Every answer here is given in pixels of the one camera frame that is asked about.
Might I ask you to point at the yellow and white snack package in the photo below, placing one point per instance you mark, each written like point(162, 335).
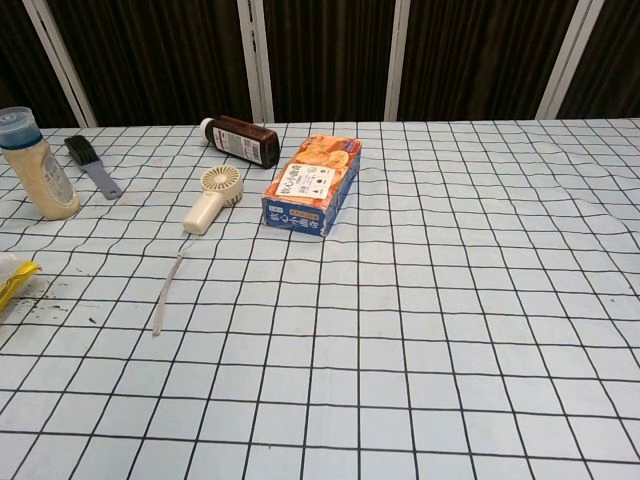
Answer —
point(12, 285)

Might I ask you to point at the orange and blue snack box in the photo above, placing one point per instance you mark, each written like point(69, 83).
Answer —
point(310, 185)

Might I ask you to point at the seasoning bottle with blue cap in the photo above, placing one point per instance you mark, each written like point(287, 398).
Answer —
point(45, 180)

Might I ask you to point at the small cream handheld fan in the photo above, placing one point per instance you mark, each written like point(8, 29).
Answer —
point(205, 210)

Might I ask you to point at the white metal frame post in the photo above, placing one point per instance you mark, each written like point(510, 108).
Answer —
point(57, 60)
point(400, 60)
point(255, 60)
point(567, 60)

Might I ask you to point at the brown bottle with white cap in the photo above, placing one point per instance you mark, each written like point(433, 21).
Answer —
point(250, 140)

